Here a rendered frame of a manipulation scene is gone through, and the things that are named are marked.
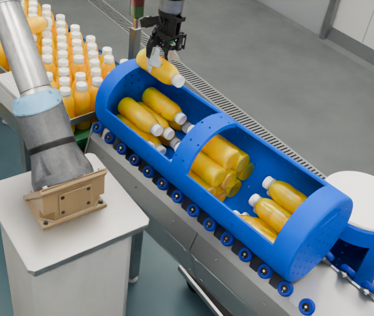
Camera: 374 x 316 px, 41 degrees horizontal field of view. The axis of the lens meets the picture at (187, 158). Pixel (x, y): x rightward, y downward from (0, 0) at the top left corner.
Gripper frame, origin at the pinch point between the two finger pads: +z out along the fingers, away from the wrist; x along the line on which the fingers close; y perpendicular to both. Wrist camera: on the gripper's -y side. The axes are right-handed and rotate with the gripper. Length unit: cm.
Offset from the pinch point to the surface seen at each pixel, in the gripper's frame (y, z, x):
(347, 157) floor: 2, 127, 194
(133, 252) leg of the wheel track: -5, 104, 5
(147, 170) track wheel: 13.1, 30.7, -10.5
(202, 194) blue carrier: 40.4, 17.3, -13.9
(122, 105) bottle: -6.7, 17.1, -7.8
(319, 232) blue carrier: 73, 10, -4
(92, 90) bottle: -28.1, 24.6, -5.0
